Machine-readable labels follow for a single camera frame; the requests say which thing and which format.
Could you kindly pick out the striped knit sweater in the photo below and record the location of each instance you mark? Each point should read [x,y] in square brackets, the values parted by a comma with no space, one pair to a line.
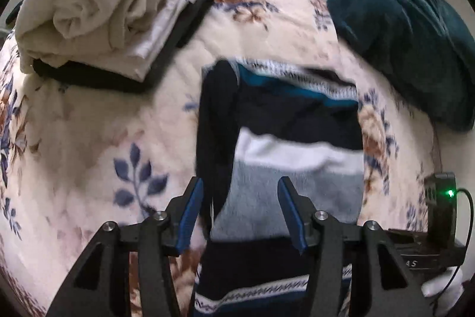
[267,183]

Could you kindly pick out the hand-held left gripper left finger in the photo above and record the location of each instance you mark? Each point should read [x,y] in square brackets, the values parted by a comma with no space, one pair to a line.
[189,218]

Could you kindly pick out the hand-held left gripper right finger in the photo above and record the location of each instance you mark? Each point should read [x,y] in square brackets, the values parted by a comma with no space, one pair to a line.
[293,218]

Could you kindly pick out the white satin folded garment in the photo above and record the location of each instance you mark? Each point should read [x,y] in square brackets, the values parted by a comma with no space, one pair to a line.
[159,38]

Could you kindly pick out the person's right hand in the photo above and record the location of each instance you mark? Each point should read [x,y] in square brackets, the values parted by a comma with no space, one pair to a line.
[441,283]

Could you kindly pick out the floral blanket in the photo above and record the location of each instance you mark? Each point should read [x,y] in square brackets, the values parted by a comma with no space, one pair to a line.
[92,135]

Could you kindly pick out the black folded garment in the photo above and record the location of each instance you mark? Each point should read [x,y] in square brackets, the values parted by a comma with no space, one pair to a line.
[111,83]

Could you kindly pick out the teal plush blanket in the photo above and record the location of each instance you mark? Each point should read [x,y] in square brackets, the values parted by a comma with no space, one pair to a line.
[389,23]

